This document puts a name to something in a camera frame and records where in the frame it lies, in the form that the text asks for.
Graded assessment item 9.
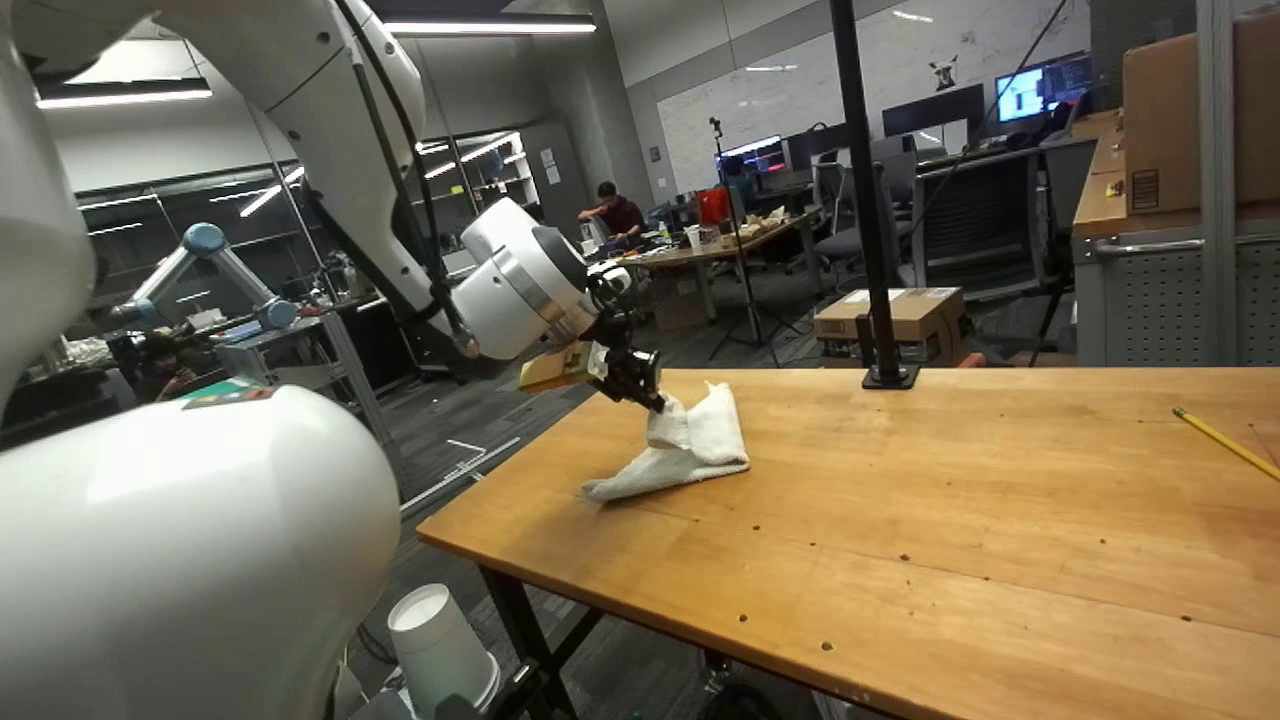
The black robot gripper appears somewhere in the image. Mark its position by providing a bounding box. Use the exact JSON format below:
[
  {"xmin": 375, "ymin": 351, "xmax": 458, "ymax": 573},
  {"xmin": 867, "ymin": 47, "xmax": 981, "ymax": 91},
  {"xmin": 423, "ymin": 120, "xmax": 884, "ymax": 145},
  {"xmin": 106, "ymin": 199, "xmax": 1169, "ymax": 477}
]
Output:
[{"xmin": 584, "ymin": 262, "xmax": 666, "ymax": 410}]

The white cloth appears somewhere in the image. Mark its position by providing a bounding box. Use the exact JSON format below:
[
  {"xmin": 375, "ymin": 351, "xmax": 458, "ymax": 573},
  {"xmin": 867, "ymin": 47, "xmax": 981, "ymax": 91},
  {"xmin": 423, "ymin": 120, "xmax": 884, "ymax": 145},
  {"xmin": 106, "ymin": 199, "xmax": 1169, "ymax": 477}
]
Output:
[{"xmin": 584, "ymin": 383, "xmax": 753, "ymax": 505}]

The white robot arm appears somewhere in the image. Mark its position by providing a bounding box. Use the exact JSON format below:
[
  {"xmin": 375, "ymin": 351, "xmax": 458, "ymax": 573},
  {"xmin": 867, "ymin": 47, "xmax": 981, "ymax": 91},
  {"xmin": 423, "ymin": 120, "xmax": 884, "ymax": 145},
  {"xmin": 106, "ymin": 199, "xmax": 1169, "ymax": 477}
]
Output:
[{"xmin": 0, "ymin": 0, "xmax": 659, "ymax": 720}]

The blue grey background robot arm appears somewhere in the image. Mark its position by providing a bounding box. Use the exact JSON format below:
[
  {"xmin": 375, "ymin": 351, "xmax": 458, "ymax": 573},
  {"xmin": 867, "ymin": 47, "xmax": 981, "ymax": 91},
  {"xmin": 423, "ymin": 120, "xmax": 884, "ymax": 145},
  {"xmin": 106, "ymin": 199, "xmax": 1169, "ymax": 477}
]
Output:
[{"xmin": 115, "ymin": 221, "xmax": 296, "ymax": 331}]

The person in red shirt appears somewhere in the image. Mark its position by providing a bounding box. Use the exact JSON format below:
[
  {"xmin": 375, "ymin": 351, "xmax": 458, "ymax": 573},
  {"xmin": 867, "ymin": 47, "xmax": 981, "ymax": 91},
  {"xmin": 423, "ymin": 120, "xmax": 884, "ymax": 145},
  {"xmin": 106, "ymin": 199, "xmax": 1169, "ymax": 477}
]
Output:
[{"xmin": 584, "ymin": 181, "xmax": 646, "ymax": 240}]

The wooden office desk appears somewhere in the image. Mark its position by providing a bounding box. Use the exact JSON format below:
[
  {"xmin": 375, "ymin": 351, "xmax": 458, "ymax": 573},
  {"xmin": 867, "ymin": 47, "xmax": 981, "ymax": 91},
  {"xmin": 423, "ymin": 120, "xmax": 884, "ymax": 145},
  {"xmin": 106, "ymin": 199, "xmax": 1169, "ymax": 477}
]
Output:
[{"xmin": 625, "ymin": 209, "xmax": 826, "ymax": 344}]

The cardboard box on pallet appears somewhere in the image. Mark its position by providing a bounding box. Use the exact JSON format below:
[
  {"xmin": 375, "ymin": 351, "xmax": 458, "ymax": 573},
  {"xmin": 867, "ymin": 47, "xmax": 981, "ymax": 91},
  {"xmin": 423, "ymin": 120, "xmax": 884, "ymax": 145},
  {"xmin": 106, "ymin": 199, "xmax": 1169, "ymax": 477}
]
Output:
[{"xmin": 812, "ymin": 285, "xmax": 967, "ymax": 367}]

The computer monitor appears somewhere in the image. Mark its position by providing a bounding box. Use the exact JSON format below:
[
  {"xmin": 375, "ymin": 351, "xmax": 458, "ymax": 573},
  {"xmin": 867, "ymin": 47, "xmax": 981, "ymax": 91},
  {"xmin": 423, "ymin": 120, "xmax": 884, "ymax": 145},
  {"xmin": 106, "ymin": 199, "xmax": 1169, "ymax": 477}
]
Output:
[{"xmin": 996, "ymin": 52, "xmax": 1088, "ymax": 125}]

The grey drawer cabinet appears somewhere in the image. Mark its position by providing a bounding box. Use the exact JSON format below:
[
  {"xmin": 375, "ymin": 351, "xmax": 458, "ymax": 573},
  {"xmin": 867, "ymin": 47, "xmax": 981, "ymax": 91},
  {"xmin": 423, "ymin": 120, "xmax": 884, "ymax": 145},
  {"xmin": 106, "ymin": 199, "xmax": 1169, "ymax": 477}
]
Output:
[{"xmin": 1068, "ymin": 111, "xmax": 1280, "ymax": 372}]

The yellow pencil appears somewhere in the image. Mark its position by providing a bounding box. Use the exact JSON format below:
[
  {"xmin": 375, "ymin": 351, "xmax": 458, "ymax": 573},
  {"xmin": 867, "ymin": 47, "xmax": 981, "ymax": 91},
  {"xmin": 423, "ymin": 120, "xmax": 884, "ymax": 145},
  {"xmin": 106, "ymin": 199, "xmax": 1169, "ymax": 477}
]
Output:
[{"xmin": 1171, "ymin": 410, "xmax": 1280, "ymax": 485}]

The large cardboard box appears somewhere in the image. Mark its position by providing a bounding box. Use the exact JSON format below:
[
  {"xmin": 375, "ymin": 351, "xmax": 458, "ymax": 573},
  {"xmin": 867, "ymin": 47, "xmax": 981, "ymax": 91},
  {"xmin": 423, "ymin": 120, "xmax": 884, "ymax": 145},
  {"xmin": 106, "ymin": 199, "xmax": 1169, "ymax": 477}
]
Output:
[{"xmin": 1125, "ymin": 12, "xmax": 1280, "ymax": 218}]

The black vertical camera pole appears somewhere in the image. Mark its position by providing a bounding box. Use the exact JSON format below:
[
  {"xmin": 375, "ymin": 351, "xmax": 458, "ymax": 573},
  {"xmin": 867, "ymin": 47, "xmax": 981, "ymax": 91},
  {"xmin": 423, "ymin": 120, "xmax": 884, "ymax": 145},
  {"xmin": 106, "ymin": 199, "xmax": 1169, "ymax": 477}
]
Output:
[{"xmin": 829, "ymin": 0, "xmax": 917, "ymax": 391}]

